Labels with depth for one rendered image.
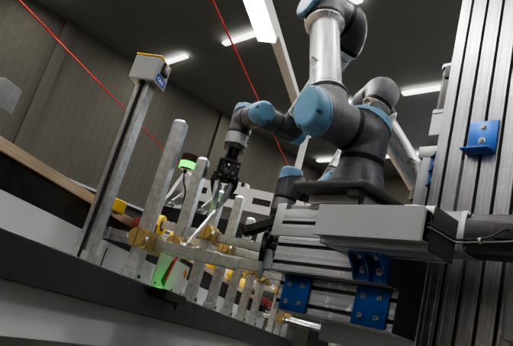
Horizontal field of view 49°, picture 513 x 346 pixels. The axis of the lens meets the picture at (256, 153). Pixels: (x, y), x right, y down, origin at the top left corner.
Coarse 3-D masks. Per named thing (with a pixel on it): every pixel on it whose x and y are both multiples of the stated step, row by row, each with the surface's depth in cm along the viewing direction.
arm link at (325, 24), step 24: (312, 0) 160; (336, 0) 162; (312, 24) 160; (336, 24) 159; (312, 48) 154; (336, 48) 153; (312, 72) 149; (336, 72) 147; (312, 96) 138; (336, 96) 139; (312, 120) 136; (336, 120) 137; (336, 144) 142
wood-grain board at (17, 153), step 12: (0, 144) 122; (12, 144) 126; (12, 156) 127; (24, 156) 130; (36, 168) 135; (48, 168) 140; (60, 180) 145; (72, 192) 151; (84, 192) 156; (120, 216) 178; (192, 264) 249; (240, 288) 328
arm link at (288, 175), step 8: (288, 168) 180; (296, 168) 180; (280, 176) 180; (288, 176) 178; (296, 176) 179; (280, 184) 179; (288, 184) 178; (280, 192) 177; (288, 192) 177; (296, 192) 178; (296, 200) 180
